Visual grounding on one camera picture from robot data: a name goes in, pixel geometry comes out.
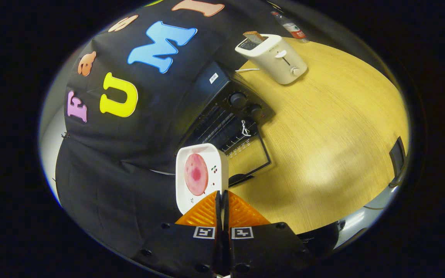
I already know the dark rectangular object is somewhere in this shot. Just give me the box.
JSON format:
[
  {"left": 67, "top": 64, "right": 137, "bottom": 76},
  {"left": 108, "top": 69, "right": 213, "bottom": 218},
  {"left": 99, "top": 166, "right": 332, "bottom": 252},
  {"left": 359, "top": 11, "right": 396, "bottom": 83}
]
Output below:
[{"left": 389, "top": 136, "right": 407, "bottom": 188}]

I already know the brown bread slice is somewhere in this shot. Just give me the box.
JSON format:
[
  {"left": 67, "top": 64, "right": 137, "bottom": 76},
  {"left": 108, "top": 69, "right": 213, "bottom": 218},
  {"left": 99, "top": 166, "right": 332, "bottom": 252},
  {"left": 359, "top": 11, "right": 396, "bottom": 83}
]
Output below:
[{"left": 243, "top": 31, "right": 266, "bottom": 44}]

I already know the white square plate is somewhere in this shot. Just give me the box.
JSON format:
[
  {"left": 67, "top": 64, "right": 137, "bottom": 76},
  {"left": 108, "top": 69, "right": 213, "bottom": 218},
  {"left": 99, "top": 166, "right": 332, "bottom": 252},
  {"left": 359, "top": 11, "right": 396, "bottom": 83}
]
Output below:
[{"left": 175, "top": 143, "right": 229, "bottom": 215}]

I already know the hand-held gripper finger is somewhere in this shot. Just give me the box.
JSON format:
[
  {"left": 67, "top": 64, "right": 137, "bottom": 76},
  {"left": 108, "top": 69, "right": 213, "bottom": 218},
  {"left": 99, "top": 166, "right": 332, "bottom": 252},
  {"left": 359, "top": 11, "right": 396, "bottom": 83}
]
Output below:
[
  {"left": 132, "top": 190, "right": 223, "bottom": 278},
  {"left": 222, "top": 189, "right": 316, "bottom": 277}
]

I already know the white pop-up toaster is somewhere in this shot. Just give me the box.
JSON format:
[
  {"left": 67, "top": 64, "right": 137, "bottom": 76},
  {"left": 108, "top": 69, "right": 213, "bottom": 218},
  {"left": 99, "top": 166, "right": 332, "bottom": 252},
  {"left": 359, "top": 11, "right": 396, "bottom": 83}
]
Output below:
[{"left": 235, "top": 34, "right": 308, "bottom": 85}]

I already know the pink ham slice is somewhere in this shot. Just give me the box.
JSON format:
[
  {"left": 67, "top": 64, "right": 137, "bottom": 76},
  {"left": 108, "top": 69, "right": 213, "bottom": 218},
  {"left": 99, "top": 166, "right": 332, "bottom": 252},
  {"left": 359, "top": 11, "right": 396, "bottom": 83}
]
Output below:
[{"left": 184, "top": 153, "right": 209, "bottom": 196}]

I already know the black toaster oven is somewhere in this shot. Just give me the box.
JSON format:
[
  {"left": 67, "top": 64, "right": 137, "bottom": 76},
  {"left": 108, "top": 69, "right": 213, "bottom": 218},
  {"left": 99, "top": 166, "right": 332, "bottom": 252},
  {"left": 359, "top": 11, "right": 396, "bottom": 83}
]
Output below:
[{"left": 176, "top": 62, "right": 276, "bottom": 188}]

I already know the black backdrop cloth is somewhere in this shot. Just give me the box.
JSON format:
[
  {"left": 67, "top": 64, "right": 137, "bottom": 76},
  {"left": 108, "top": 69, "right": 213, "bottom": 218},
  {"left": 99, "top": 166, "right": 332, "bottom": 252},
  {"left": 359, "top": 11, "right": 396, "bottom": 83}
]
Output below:
[{"left": 54, "top": 0, "right": 285, "bottom": 259}]

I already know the clear water bottle red label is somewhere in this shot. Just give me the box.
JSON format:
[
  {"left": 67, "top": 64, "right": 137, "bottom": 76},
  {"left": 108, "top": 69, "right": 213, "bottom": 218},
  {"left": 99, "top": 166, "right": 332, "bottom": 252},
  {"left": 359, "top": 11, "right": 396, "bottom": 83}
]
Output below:
[{"left": 271, "top": 11, "right": 310, "bottom": 43}]

